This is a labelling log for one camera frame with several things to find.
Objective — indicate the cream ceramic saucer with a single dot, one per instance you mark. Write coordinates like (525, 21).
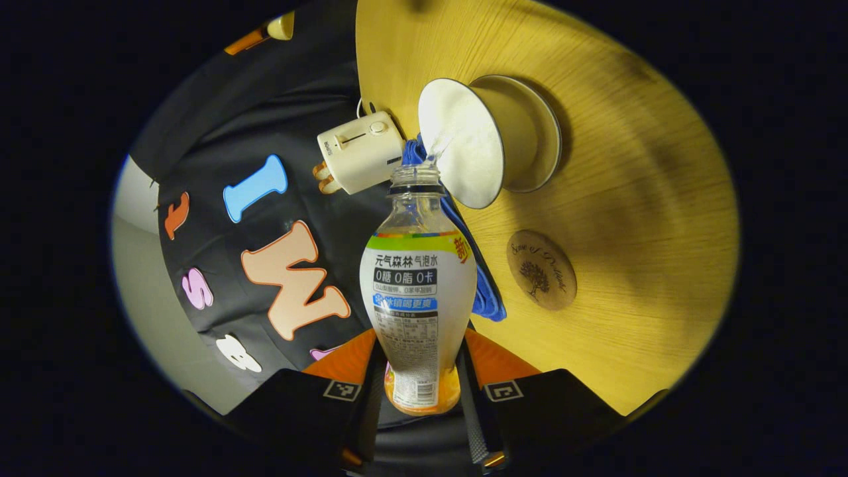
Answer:
(554, 136)

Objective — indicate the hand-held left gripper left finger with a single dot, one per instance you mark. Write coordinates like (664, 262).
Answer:
(298, 404)

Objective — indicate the blue folded towel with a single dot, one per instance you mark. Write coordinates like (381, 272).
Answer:
(488, 298)

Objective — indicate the clear plastic water bottle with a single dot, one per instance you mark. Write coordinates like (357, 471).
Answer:
(417, 298)

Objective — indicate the brown toast slice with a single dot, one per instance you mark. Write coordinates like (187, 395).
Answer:
(320, 170)
(328, 185)

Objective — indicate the cream ceramic teacup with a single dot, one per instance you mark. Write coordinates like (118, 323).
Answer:
(464, 139)

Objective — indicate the black backdrop cloth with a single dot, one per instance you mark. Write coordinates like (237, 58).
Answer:
(291, 132)

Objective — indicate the round wooden coaster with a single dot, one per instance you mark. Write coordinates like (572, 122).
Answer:
(542, 270)

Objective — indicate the white toaster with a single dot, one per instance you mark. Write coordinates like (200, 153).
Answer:
(361, 152)

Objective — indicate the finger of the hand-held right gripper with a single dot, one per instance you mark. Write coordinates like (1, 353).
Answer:
(245, 42)

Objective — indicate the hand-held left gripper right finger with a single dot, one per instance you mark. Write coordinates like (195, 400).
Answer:
(550, 404)

